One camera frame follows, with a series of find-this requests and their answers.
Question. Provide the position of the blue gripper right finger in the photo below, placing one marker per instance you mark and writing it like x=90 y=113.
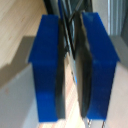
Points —
x=98 y=66

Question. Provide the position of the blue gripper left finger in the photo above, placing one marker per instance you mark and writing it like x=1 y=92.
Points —
x=46 y=66

